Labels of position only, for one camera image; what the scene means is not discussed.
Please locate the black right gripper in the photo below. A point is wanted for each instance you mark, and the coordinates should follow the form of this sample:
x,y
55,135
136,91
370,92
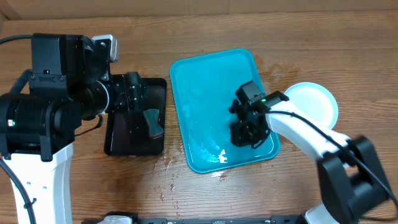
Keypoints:
x,y
242,140

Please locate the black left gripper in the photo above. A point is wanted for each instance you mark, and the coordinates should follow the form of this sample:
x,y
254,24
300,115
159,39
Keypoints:
x,y
128,94

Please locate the dark hourglass sponge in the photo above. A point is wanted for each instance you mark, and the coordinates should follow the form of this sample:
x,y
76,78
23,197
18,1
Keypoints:
x,y
152,117

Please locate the teal plastic tray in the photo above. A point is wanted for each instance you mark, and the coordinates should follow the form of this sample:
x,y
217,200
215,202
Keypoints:
x,y
204,88

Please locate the light blue plate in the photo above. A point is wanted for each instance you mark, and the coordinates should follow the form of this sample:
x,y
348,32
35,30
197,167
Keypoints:
x,y
315,101

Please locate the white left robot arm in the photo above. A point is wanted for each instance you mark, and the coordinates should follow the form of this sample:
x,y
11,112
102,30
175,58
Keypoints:
x,y
69,82

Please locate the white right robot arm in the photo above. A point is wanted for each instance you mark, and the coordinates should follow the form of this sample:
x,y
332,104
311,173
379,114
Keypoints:
x,y
351,178

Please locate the black rectangular water tray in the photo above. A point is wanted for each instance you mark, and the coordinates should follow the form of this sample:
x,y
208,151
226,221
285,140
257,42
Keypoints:
x,y
127,134

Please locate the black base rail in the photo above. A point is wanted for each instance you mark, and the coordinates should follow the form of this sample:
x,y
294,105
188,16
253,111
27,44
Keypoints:
x,y
128,217

